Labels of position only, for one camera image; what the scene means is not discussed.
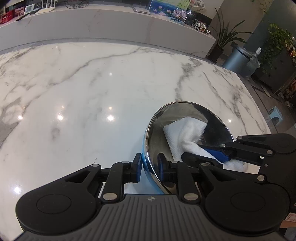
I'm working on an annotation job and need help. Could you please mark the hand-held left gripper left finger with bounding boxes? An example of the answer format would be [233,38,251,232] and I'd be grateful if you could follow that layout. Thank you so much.
[55,153,142,202]

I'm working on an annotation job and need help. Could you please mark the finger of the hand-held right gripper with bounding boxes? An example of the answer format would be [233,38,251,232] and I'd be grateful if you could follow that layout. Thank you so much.
[198,134,275,163]
[181,152,266,183]

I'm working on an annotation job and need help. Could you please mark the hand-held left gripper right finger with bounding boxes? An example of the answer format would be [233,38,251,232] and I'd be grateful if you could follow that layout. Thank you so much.
[158,153,245,203]

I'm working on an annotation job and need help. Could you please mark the white cloth towel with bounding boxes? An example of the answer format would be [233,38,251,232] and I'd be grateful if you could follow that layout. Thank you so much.
[163,117,247,172]

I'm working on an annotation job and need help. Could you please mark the steel bowl with blue outside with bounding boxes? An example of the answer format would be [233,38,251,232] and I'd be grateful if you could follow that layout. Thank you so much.
[142,101,235,195]

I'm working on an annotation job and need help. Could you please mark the small blue plastic stool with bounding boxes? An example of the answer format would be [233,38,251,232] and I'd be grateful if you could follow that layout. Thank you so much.
[268,107,284,123]

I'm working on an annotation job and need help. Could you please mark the wooden board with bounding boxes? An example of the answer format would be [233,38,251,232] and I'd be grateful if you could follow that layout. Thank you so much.
[260,85,278,98]

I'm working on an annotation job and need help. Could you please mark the grey metal trash can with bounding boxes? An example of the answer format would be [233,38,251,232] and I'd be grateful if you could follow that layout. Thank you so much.
[222,45,252,78]

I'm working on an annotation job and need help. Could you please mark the grey cabinet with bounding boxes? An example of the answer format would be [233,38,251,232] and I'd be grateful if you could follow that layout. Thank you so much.
[252,50,296,93]

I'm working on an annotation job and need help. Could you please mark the translucent plastic bag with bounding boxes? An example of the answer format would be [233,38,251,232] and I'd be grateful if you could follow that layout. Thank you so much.
[245,53,261,78]

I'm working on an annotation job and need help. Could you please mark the tall potted plant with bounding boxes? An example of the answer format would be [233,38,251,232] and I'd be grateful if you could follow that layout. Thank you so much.
[207,8,253,64]

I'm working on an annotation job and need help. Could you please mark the assorted bottles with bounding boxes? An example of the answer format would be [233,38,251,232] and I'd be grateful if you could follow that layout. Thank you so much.
[287,39,296,56]

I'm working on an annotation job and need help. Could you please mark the trailing green leafy plant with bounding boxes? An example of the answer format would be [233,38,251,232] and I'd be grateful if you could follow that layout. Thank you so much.
[260,23,294,75]

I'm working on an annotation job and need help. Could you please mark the black and white cow figurines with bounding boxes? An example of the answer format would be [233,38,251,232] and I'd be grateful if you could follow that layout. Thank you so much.
[193,20,212,35]

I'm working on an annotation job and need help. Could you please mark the dark glass jar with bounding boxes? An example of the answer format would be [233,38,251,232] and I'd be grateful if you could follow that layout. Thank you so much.
[185,9,197,25]

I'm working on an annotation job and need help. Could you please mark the colourful photo box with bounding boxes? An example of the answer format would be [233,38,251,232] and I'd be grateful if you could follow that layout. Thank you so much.
[171,8,187,24]

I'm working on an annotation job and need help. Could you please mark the round paper hand fan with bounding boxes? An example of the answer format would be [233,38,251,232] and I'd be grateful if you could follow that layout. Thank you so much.
[188,0,208,12]

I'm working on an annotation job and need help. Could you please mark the white marble television console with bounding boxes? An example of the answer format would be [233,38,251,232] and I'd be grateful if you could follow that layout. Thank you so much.
[0,0,216,58]

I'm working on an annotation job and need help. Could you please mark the lotus pond painting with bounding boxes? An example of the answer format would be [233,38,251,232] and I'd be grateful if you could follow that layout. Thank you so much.
[148,0,192,15]

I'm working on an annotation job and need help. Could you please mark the grey set-top box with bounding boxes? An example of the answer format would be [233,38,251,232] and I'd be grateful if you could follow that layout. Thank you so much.
[132,6,152,14]

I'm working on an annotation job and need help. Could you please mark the white antenna router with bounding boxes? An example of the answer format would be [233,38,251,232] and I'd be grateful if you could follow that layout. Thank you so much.
[35,0,57,14]

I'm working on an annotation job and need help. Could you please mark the red gift box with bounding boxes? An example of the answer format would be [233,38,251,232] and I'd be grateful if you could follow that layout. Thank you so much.
[0,13,14,25]

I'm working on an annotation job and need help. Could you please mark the tangled black cables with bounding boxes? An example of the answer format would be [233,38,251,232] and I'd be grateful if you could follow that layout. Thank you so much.
[65,0,93,6]

